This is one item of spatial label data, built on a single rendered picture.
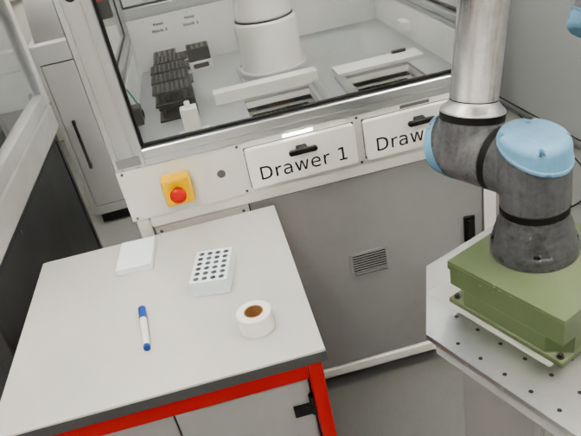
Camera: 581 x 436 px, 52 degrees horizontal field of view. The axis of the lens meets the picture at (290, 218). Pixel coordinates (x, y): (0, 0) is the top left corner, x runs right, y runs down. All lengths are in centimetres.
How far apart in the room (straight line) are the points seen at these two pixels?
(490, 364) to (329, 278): 83
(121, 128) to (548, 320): 103
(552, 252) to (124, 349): 82
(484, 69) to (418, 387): 125
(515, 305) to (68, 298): 98
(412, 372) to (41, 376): 125
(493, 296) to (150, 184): 89
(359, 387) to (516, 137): 126
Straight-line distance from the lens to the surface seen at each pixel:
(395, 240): 180
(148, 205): 160
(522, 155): 101
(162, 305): 135
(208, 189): 158
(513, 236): 109
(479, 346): 111
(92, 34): 147
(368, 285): 186
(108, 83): 149
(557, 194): 106
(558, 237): 110
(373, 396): 206
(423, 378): 210
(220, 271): 133
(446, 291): 123
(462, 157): 110
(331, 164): 159
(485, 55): 108
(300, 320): 120
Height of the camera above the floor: 153
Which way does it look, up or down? 30 degrees down
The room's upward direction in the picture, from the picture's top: 12 degrees counter-clockwise
